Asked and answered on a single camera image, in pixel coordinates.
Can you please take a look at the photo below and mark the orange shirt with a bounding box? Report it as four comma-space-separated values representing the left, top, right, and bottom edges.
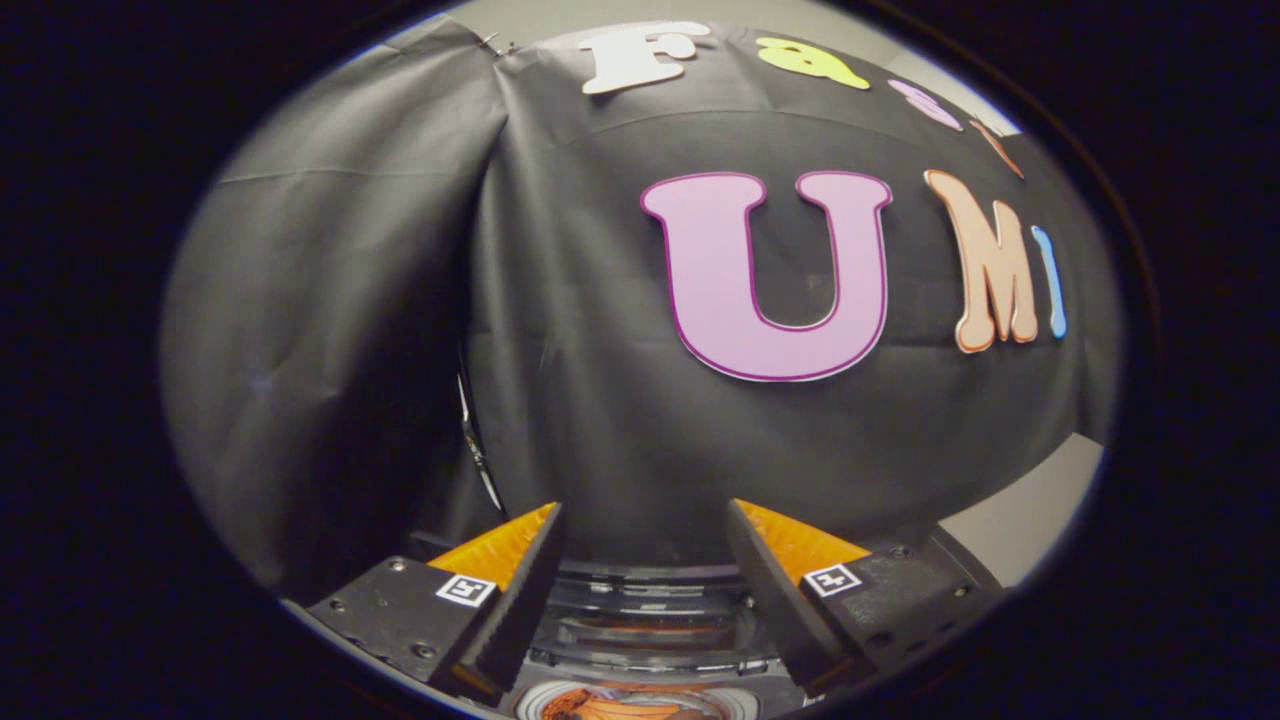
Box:
540, 685, 723, 720

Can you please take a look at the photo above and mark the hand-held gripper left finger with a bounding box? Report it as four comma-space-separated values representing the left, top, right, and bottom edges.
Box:
303, 502, 564, 704

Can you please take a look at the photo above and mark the black backdrop cloth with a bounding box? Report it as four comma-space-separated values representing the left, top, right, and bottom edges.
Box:
160, 15, 1121, 601

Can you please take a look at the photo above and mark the grey white cabinet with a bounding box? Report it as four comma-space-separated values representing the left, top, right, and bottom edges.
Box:
938, 432, 1107, 588

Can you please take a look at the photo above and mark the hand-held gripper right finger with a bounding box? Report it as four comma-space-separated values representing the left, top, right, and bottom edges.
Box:
723, 498, 1003, 698

